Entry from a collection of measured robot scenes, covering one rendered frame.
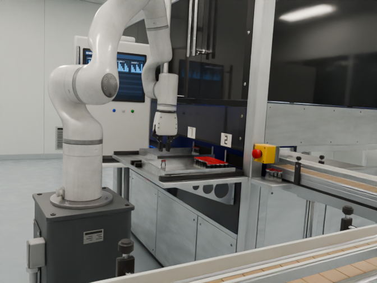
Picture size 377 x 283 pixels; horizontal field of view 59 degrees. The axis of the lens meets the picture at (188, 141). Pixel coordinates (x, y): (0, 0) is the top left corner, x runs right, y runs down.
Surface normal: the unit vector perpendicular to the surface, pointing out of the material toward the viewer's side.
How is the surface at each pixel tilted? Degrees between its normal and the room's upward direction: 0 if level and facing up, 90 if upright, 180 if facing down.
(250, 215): 90
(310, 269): 90
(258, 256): 90
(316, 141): 90
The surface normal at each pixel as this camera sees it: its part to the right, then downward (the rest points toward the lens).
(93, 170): 0.77, 0.11
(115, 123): 0.39, 0.13
